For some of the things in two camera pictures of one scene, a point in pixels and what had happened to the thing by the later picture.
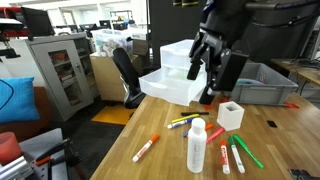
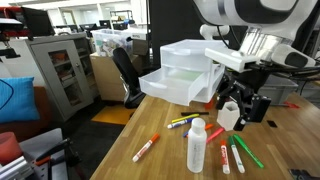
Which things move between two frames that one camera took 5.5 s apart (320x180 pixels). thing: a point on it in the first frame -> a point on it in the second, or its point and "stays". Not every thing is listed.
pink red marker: (215, 134) stays
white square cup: (230, 115) stays
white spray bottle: (197, 146) stays
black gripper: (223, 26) -> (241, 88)
